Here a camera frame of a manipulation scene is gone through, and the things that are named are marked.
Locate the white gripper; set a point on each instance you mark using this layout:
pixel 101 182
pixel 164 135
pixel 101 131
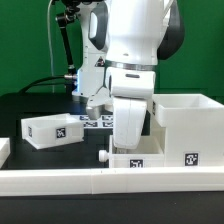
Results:
pixel 130 91

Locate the white front drawer box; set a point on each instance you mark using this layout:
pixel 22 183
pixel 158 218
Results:
pixel 147 154

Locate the white drawer box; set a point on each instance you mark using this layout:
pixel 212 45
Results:
pixel 147 154
pixel 50 131

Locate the white drawer cabinet frame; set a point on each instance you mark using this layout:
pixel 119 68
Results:
pixel 189 129

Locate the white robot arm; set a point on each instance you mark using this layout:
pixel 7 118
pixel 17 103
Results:
pixel 123 41

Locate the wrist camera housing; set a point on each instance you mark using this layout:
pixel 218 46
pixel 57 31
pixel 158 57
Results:
pixel 99 102

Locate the white marker base plate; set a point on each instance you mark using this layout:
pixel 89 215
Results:
pixel 105 121

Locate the white left barrier rail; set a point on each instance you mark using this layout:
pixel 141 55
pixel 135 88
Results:
pixel 4 150

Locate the white barrier rail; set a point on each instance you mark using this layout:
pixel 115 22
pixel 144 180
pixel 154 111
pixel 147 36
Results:
pixel 108 180
pixel 4 150

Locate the white front barrier rail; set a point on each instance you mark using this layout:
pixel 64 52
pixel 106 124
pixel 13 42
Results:
pixel 108 180

